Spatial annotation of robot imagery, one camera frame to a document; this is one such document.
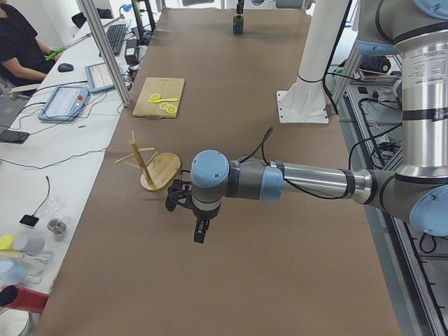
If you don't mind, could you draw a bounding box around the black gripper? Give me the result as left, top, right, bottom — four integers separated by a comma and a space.
193, 206, 220, 244
236, 0, 244, 13

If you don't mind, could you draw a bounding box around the blue-grey HOME mug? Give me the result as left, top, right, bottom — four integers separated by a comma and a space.
232, 15, 244, 35

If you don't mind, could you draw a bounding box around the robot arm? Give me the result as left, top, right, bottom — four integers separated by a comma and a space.
190, 1, 447, 243

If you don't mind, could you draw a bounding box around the wooden cup storage rack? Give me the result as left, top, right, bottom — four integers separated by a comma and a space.
115, 130, 181, 193

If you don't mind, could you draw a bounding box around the small metal cup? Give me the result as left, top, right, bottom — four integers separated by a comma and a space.
47, 218, 67, 235

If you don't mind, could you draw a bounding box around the grey cup lying down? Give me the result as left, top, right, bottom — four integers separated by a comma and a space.
13, 235, 45, 256

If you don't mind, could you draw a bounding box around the light blue cup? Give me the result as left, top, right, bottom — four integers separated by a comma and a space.
1, 258, 28, 285

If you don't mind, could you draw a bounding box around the yellow cup lying down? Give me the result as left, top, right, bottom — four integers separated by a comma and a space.
0, 235, 15, 251

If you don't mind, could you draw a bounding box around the red cylinder cup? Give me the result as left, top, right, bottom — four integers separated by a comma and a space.
1, 285, 49, 314

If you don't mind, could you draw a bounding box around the wooden cutting board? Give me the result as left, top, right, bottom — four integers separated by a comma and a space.
132, 77, 185, 119

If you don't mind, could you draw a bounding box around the black power adapter box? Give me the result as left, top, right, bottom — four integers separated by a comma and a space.
125, 38, 139, 65

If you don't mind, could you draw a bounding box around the lemon slice single left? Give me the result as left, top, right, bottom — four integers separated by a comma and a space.
148, 93, 162, 102

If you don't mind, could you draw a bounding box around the lemon slice middle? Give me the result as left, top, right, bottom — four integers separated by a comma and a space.
159, 102, 171, 110

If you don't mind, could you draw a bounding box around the black keyboard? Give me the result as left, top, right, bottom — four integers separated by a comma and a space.
106, 24, 127, 55

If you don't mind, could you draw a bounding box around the far blue teach pendant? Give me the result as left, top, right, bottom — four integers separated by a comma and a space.
85, 62, 115, 94

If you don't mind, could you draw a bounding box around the blue teach pendant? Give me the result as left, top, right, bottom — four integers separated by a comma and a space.
38, 85, 90, 123
85, 62, 115, 94

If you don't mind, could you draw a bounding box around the small black square pad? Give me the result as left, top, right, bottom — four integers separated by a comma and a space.
19, 214, 39, 228

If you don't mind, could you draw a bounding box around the near blue teach pendant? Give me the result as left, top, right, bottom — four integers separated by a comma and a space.
38, 85, 90, 123

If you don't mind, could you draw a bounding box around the black computer mouse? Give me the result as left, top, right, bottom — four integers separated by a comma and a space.
57, 63, 74, 73

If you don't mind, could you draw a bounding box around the black smartphone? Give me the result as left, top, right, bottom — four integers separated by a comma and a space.
0, 129, 30, 144

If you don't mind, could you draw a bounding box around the seated person in black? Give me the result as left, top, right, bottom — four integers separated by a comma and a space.
1, 1, 55, 86

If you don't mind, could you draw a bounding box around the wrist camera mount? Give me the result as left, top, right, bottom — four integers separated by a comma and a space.
165, 169, 193, 212

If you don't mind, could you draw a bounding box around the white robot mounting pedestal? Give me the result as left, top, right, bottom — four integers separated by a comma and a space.
276, 0, 351, 124

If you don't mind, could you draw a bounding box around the aluminium frame post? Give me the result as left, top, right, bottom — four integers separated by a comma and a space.
80, 0, 130, 107

